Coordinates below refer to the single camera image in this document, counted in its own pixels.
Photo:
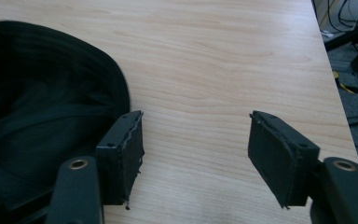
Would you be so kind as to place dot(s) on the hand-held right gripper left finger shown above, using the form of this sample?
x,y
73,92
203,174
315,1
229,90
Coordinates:
x,y
119,161

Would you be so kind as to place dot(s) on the black cloth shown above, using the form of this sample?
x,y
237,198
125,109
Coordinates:
x,y
43,102

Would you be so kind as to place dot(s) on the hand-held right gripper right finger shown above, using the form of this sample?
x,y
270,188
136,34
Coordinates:
x,y
276,158

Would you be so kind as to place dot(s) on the black metal stand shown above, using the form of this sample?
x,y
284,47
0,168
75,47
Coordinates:
x,y
351,36

